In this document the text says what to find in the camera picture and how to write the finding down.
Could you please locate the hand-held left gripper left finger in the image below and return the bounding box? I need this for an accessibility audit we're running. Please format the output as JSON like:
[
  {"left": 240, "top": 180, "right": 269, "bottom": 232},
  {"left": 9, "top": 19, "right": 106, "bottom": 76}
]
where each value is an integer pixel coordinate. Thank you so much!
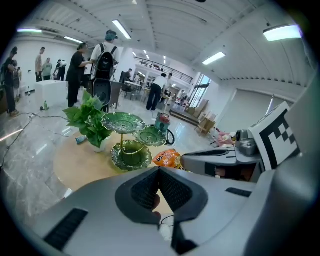
[{"left": 13, "top": 166, "right": 177, "bottom": 256}]

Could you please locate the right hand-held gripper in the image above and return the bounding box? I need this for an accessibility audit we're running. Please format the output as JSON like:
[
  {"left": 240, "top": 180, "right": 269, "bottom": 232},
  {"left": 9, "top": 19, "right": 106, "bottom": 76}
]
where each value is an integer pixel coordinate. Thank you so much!
[{"left": 189, "top": 100, "right": 301, "bottom": 174}]

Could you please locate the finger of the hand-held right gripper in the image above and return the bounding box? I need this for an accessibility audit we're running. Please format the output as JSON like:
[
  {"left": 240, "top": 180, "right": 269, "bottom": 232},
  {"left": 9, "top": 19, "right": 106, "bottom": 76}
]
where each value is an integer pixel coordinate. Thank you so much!
[{"left": 179, "top": 152, "right": 241, "bottom": 178}]

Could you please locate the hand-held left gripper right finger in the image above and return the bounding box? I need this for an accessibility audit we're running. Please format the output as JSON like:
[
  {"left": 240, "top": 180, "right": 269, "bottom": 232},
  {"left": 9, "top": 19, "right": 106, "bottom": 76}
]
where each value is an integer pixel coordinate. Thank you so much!
[{"left": 159, "top": 166, "right": 258, "bottom": 256}]

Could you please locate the orange snack packet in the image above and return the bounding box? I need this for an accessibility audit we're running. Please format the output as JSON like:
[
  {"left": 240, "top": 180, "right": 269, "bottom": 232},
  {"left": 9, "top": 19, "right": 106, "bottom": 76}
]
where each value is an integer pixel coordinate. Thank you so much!
[{"left": 151, "top": 148, "right": 183, "bottom": 171}]

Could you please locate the green leaf-shaped plate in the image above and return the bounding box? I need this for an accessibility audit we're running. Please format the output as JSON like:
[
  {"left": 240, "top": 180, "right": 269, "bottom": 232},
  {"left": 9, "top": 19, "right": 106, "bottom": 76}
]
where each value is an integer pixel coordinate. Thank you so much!
[{"left": 100, "top": 111, "right": 168, "bottom": 173}]

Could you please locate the person's left hand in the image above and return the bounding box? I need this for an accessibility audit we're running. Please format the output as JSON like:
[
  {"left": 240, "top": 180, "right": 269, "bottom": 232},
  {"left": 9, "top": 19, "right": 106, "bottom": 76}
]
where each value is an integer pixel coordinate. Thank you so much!
[{"left": 152, "top": 193, "right": 163, "bottom": 223}]

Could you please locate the pink plush toy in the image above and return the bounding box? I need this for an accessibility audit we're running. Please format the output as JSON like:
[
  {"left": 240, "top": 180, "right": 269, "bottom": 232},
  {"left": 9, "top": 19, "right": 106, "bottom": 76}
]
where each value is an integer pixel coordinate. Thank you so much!
[{"left": 214, "top": 127, "right": 237, "bottom": 148}]

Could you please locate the grey roller blind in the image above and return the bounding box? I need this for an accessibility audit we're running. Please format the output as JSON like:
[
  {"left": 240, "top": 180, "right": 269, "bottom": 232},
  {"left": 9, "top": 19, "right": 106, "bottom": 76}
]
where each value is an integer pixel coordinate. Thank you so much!
[
  {"left": 272, "top": 96, "right": 296, "bottom": 112},
  {"left": 220, "top": 88, "right": 274, "bottom": 134}
]

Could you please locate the low wooden platform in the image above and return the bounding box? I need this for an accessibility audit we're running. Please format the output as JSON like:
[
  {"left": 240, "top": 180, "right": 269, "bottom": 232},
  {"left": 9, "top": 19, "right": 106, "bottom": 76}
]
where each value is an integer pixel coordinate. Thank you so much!
[{"left": 169, "top": 108, "right": 201, "bottom": 127}]

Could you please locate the red green vacuum cleaner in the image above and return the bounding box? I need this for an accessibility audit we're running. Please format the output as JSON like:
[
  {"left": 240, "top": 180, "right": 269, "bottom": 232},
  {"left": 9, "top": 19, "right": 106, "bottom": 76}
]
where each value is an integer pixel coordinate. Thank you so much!
[{"left": 153, "top": 112, "right": 176, "bottom": 146}]

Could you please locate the black balcony railing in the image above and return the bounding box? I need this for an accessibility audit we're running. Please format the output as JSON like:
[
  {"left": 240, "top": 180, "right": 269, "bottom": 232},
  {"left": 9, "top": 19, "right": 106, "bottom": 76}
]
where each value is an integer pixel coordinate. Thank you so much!
[{"left": 133, "top": 56, "right": 195, "bottom": 84}]

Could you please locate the ceiling strip light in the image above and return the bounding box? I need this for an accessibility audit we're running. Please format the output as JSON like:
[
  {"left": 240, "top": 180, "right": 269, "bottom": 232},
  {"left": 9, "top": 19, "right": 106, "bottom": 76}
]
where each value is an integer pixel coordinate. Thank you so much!
[
  {"left": 16, "top": 27, "right": 43, "bottom": 34},
  {"left": 111, "top": 19, "right": 132, "bottom": 41},
  {"left": 262, "top": 24, "right": 303, "bottom": 43},
  {"left": 201, "top": 51, "right": 227, "bottom": 66},
  {"left": 63, "top": 35, "right": 84, "bottom": 45}
]

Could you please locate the potted green plant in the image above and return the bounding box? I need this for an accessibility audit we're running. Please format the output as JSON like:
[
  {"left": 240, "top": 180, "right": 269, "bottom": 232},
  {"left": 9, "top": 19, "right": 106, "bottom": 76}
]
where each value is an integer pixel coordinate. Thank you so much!
[{"left": 62, "top": 89, "right": 113, "bottom": 153}]

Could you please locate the white table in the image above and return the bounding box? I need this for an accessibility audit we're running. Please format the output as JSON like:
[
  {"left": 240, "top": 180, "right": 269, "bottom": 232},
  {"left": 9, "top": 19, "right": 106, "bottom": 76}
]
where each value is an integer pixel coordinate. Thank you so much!
[{"left": 124, "top": 80, "right": 143, "bottom": 101}]

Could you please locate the dark brown cabinet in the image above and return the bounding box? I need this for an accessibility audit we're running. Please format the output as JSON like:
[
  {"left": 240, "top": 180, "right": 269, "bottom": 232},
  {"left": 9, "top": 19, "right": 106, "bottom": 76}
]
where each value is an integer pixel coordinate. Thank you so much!
[{"left": 86, "top": 80, "right": 124, "bottom": 109}]

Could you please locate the white cube plinth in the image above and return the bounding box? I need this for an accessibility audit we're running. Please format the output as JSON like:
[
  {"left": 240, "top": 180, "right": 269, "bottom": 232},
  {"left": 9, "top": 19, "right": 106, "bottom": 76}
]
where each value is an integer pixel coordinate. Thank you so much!
[{"left": 34, "top": 79, "right": 69, "bottom": 109}]

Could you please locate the black backpack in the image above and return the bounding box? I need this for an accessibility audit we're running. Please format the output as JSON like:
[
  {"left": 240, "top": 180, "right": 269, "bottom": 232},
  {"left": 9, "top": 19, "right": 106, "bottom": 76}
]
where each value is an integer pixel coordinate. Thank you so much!
[{"left": 95, "top": 51, "right": 115, "bottom": 80}]

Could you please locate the grey fisheye camera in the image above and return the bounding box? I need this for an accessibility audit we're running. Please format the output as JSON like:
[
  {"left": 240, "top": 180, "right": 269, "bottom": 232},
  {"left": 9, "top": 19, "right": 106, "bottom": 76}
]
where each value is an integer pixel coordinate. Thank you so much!
[{"left": 234, "top": 129, "right": 258, "bottom": 156}]

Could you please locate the black cable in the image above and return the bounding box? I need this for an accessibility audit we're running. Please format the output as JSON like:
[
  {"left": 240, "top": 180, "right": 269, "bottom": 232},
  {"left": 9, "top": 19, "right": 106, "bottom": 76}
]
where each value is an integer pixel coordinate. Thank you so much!
[{"left": 0, "top": 112, "right": 71, "bottom": 173}]

